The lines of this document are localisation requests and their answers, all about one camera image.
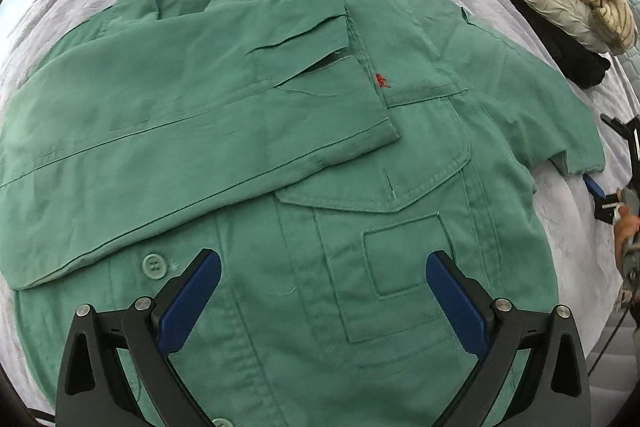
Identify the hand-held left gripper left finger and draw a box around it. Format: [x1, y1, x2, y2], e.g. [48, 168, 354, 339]
[55, 248, 223, 427]

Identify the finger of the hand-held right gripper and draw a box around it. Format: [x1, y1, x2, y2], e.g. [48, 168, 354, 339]
[600, 113, 640, 188]
[582, 173, 620, 225]

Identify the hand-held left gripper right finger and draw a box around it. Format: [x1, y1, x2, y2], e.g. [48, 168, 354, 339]
[425, 249, 593, 427]

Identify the green button-up shirt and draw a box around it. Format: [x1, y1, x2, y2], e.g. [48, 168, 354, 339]
[0, 0, 606, 427]

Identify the person's right hand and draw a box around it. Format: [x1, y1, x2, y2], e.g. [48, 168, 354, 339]
[614, 213, 640, 254]

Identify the grey quilted cover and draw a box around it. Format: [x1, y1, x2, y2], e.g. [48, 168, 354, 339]
[606, 0, 640, 122]

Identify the black garment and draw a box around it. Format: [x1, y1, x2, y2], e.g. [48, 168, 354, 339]
[465, 0, 612, 90]

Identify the grey cable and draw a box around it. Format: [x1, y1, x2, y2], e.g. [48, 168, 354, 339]
[585, 292, 640, 375]

